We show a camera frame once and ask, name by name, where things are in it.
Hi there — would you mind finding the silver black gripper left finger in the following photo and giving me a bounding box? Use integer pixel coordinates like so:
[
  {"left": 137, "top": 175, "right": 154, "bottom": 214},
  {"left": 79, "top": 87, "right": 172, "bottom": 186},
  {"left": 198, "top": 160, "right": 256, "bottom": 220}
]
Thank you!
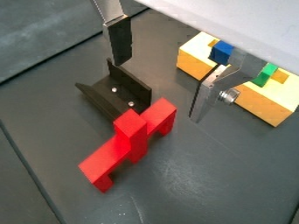
[{"left": 89, "top": 0, "right": 132, "bottom": 67}]

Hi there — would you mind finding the green bar block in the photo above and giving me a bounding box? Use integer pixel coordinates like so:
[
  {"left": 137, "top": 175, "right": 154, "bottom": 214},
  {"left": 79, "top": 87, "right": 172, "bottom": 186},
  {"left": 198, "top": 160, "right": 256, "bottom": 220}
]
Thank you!
[{"left": 250, "top": 63, "right": 277, "bottom": 87}]

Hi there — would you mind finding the black angle bracket holder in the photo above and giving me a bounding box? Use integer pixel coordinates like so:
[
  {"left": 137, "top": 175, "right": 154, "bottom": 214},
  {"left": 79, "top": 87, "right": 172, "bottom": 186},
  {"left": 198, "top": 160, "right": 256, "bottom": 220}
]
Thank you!
[{"left": 74, "top": 59, "right": 152, "bottom": 121}]

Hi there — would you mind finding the yellow puzzle board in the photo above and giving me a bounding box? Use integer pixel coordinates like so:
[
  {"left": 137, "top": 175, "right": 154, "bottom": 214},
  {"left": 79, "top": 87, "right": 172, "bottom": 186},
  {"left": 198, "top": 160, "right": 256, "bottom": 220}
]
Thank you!
[{"left": 176, "top": 32, "right": 299, "bottom": 127}]

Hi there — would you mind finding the red cross-shaped block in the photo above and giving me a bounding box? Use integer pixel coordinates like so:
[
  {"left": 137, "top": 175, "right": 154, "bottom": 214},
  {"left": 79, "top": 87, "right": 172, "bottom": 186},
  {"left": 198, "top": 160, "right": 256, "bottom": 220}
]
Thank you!
[{"left": 78, "top": 98, "right": 176, "bottom": 193}]

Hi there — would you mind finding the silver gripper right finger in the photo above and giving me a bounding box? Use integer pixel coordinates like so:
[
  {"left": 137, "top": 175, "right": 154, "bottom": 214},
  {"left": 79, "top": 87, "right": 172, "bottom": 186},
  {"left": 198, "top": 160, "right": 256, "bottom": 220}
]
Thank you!
[{"left": 189, "top": 48, "right": 266, "bottom": 123}]

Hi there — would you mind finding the blue bar block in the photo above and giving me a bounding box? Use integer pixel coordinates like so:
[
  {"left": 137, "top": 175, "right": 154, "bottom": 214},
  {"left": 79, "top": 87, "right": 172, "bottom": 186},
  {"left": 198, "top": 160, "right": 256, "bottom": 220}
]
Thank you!
[{"left": 209, "top": 40, "right": 233, "bottom": 66}]

